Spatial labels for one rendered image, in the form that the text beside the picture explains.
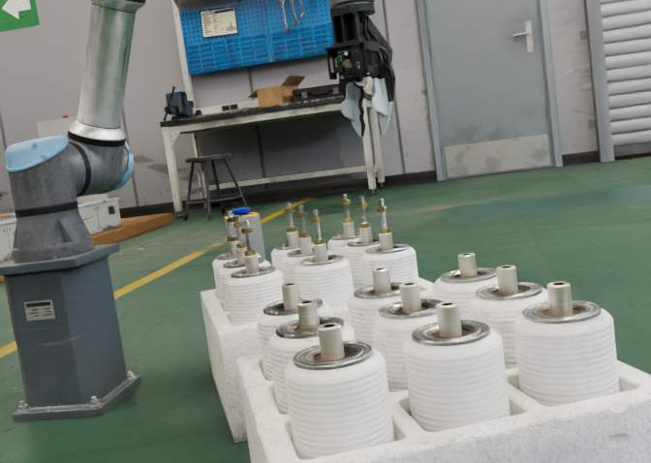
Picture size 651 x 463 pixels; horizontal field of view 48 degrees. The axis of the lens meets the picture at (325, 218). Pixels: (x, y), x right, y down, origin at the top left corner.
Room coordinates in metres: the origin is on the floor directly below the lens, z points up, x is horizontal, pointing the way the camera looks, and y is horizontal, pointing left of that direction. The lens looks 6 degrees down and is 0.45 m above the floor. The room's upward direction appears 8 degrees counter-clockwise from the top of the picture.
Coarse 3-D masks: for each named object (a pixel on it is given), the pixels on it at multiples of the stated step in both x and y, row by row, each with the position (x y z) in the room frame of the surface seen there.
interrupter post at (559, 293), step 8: (552, 288) 0.71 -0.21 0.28; (560, 288) 0.71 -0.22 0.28; (568, 288) 0.71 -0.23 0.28; (552, 296) 0.71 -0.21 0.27; (560, 296) 0.71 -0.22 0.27; (568, 296) 0.71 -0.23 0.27; (552, 304) 0.71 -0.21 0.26; (560, 304) 0.71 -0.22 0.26; (568, 304) 0.71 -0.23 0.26; (552, 312) 0.71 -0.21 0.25; (560, 312) 0.71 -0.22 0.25; (568, 312) 0.71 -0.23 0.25
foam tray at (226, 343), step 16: (432, 288) 1.23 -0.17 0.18; (208, 304) 1.34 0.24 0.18; (208, 320) 1.31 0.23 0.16; (224, 320) 1.20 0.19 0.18; (208, 336) 1.40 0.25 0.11; (224, 336) 1.12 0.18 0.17; (240, 336) 1.12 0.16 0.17; (256, 336) 1.13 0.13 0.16; (208, 352) 1.49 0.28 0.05; (224, 352) 1.11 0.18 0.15; (240, 352) 1.12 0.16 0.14; (256, 352) 1.13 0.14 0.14; (224, 368) 1.11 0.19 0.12; (224, 384) 1.15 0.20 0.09; (224, 400) 1.22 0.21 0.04; (240, 400) 1.12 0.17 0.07; (240, 416) 1.12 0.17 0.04; (240, 432) 1.12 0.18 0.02
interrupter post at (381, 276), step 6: (372, 270) 0.93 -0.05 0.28; (378, 270) 0.92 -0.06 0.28; (384, 270) 0.92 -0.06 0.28; (372, 276) 0.93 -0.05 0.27; (378, 276) 0.92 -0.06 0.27; (384, 276) 0.92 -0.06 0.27; (378, 282) 0.92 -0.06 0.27; (384, 282) 0.92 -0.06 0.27; (378, 288) 0.92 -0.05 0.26; (384, 288) 0.92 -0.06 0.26; (390, 288) 0.92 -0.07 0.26
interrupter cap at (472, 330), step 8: (464, 320) 0.73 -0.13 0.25; (424, 328) 0.72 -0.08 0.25; (432, 328) 0.71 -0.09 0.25; (464, 328) 0.71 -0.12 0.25; (472, 328) 0.70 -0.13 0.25; (480, 328) 0.69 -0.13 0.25; (488, 328) 0.68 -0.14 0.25; (416, 336) 0.69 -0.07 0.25; (424, 336) 0.69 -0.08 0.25; (432, 336) 0.69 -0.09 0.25; (440, 336) 0.69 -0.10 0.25; (464, 336) 0.67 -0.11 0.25; (472, 336) 0.67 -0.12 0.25; (480, 336) 0.67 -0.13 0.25; (424, 344) 0.67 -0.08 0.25; (432, 344) 0.67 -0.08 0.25; (440, 344) 0.66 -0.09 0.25; (448, 344) 0.66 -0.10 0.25; (456, 344) 0.66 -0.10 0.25
